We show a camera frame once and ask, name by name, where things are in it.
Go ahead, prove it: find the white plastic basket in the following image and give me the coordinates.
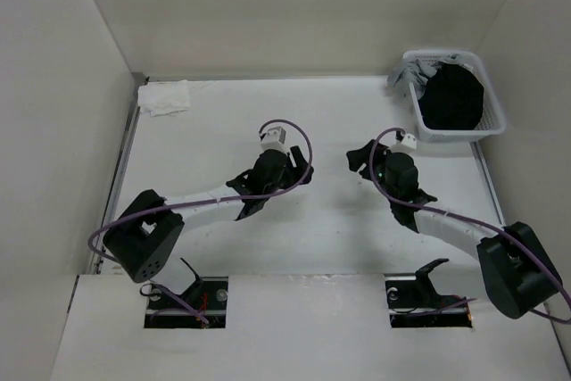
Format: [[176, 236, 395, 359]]
[[402, 48, 507, 144]]

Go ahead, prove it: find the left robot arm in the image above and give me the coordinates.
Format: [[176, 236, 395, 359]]
[[103, 146, 313, 309]]

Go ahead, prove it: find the black tank top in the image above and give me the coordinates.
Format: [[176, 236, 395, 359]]
[[418, 63, 484, 130]]

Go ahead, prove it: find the grey tank top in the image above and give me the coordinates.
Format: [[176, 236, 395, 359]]
[[387, 54, 460, 99]]

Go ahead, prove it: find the white folded cloth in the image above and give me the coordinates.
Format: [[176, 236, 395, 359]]
[[137, 80, 191, 117]]

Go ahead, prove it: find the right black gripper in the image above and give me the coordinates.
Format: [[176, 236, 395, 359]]
[[347, 139, 398, 203]]

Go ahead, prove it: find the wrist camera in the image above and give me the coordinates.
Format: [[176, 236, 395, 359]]
[[260, 126, 286, 153], [391, 130, 417, 153]]

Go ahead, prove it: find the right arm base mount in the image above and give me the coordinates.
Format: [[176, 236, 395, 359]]
[[385, 258, 473, 328]]

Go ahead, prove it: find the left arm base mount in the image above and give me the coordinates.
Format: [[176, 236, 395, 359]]
[[139, 258, 229, 329]]

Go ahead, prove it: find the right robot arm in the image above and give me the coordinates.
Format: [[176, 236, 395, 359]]
[[346, 133, 570, 319]]

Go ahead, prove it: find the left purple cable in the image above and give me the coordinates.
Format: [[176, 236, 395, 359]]
[[87, 119, 314, 325]]

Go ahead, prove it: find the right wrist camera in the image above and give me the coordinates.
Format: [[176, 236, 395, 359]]
[[391, 130, 417, 153]]

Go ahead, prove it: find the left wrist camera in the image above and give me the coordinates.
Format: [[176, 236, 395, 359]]
[[260, 126, 286, 153]]

